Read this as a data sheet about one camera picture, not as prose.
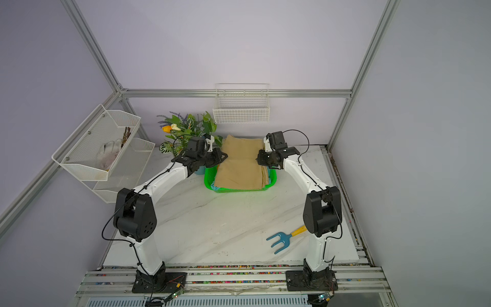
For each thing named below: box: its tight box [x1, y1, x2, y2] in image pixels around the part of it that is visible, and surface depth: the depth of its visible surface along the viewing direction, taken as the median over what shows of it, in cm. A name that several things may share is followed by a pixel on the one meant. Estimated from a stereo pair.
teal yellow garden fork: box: [265, 225, 308, 254], surface depth 86 cm
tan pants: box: [214, 134, 269, 190], surface depth 90 cm
